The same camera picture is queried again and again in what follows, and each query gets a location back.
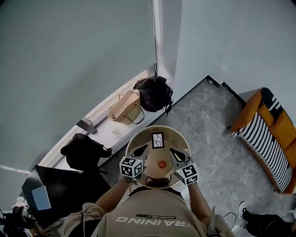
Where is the black picture frame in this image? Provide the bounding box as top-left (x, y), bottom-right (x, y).
top-left (150, 131), bottom-right (165, 150)

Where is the black backpack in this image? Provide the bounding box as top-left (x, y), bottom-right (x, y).
top-left (133, 75), bottom-right (174, 116)

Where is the metal railing bracket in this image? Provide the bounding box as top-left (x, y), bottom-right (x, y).
top-left (77, 117), bottom-right (99, 135)

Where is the person's tan shirt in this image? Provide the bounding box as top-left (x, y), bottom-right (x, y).
top-left (62, 187), bottom-right (233, 237)

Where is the person's right forearm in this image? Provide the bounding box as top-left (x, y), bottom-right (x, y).
top-left (186, 182), bottom-right (216, 225)

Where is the black white striped blanket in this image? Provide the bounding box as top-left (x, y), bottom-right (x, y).
top-left (231, 112), bottom-right (293, 192)

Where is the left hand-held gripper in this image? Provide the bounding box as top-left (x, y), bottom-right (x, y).
top-left (119, 144), bottom-right (150, 180)

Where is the black desk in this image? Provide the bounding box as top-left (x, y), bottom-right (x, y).
top-left (21, 164), bottom-right (112, 230)

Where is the round beige table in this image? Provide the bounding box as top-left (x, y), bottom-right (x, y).
top-left (124, 125), bottom-right (191, 190)

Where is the pale blue sheet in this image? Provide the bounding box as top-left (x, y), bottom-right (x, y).
top-left (31, 185), bottom-right (52, 212)

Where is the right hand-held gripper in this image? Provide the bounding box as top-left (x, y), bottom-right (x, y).
top-left (169, 148), bottom-right (200, 186)

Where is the black soft bag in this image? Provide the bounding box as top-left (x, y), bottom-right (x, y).
top-left (60, 133), bottom-right (113, 172)

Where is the white sneaker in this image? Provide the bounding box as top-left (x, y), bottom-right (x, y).
top-left (238, 201), bottom-right (248, 221)

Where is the orange sofa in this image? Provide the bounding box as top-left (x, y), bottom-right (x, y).
top-left (230, 87), bottom-right (296, 195)

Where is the beige woven handbag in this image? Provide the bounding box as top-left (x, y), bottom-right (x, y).
top-left (108, 89), bottom-right (145, 125)

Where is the black white patterned cushion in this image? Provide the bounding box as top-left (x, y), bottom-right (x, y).
top-left (261, 87), bottom-right (284, 121)

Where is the person's left forearm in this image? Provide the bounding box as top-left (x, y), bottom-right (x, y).
top-left (94, 177), bottom-right (137, 214)

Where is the black trouser leg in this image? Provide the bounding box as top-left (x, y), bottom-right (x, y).
top-left (242, 210), bottom-right (296, 237)

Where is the thin black floor cable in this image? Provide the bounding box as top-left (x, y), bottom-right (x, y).
top-left (222, 211), bottom-right (238, 232)

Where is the black camera equipment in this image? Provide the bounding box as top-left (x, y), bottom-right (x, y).
top-left (0, 205), bottom-right (36, 237)

